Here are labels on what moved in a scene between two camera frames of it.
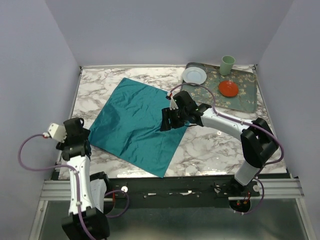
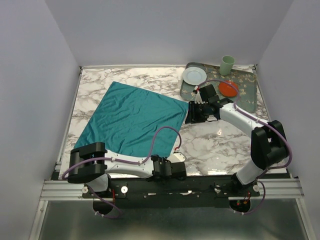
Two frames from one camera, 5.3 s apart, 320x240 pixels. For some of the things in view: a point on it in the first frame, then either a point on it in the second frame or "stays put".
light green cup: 227,63 stays put
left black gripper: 62,145 to 165,161
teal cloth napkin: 129,128 stays put
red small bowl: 228,88 stays put
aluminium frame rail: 55,190 stays put
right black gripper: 167,114 to 192,117
